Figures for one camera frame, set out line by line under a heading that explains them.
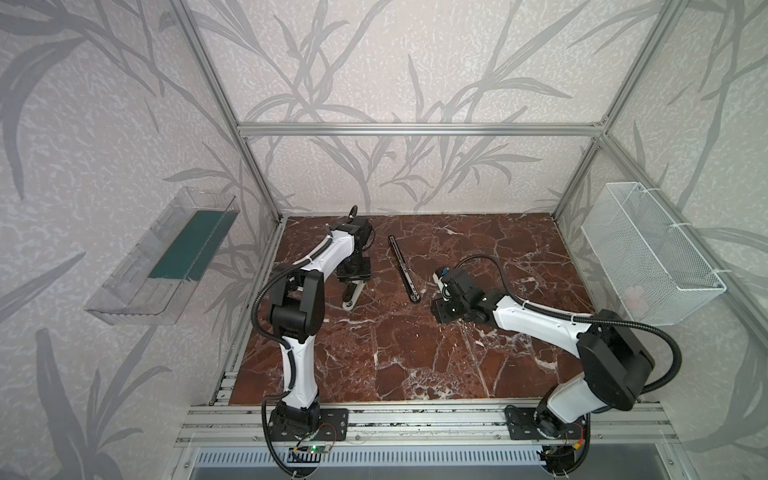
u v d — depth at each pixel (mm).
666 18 713
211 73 805
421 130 1557
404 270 1019
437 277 811
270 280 495
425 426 752
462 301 670
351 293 930
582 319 480
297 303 534
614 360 437
